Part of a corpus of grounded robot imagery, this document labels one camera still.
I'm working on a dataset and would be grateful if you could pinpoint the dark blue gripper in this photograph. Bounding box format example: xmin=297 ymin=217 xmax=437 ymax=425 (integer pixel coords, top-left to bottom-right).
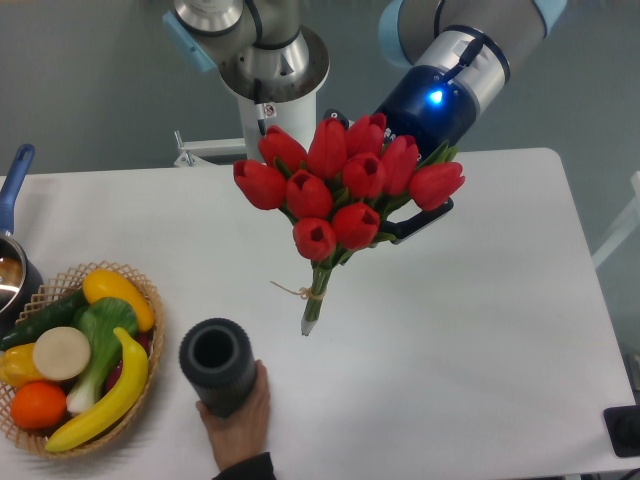
xmin=376 ymin=66 xmax=478 ymax=245

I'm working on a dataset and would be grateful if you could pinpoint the red tulip bouquet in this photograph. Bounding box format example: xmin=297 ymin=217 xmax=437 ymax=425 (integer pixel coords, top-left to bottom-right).
xmin=233 ymin=113 xmax=465 ymax=336

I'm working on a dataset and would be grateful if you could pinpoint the dark grey ribbed vase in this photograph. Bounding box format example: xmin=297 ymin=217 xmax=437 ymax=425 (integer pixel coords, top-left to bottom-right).
xmin=179 ymin=318 xmax=257 ymax=418

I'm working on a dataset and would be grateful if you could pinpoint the dark sleeve forearm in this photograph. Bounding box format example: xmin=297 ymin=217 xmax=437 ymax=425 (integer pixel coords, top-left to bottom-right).
xmin=214 ymin=452 xmax=276 ymax=480

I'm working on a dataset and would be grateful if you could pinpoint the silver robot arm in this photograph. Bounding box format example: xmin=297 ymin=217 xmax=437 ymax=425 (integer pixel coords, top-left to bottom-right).
xmin=163 ymin=1 xmax=565 ymax=156

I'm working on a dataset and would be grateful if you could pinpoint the person's hand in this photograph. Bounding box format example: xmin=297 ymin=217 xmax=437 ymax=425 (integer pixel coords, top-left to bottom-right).
xmin=196 ymin=360 xmax=271 ymax=472

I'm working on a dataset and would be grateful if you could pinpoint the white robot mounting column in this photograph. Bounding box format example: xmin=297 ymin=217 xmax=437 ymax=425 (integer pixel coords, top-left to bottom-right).
xmin=174 ymin=91 xmax=317 ymax=167

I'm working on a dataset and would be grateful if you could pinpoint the black device at table edge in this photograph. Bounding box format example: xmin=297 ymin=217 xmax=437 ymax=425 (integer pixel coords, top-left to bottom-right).
xmin=603 ymin=405 xmax=640 ymax=458

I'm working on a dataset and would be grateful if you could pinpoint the yellow banana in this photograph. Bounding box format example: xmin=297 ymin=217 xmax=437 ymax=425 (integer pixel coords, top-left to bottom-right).
xmin=45 ymin=327 xmax=149 ymax=453

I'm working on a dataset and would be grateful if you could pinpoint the green bok choy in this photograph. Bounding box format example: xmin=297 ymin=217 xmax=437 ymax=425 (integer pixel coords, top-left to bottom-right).
xmin=66 ymin=297 xmax=138 ymax=416

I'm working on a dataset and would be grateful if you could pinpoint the woven wicker basket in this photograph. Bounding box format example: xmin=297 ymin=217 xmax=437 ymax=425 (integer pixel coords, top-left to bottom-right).
xmin=1 ymin=261 xmax=165 ymax=459

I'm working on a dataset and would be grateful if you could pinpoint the green cucumber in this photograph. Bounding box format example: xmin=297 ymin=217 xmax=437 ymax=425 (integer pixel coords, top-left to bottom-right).
xmin=1 ymin=290 xmax=88 ymax=351

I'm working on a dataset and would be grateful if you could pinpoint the beige round radish slice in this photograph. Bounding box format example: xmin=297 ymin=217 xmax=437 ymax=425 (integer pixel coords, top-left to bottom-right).
xmin=33 ymin=327 xmax=91 ymax=381

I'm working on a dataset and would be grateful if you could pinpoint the orange fruit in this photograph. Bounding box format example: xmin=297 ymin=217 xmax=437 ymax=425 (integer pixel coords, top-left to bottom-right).
xmin=10 ymin=381 xmax=66 ymax=430

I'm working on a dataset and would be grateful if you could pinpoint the yellow bell pepper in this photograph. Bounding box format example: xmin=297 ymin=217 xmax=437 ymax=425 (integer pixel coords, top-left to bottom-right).
xmin=1 ymin=343 xmax=45 ymax=388

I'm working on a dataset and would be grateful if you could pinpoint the white frame at right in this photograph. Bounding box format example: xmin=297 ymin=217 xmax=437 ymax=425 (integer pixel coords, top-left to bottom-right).
xmin=592 ymin=172 xmax=639 ymax=269

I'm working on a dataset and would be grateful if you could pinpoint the blue-handled steel pot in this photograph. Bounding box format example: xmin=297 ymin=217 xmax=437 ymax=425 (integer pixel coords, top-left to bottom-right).
xmin=1 ymin=144 xmax=43 ymax=336

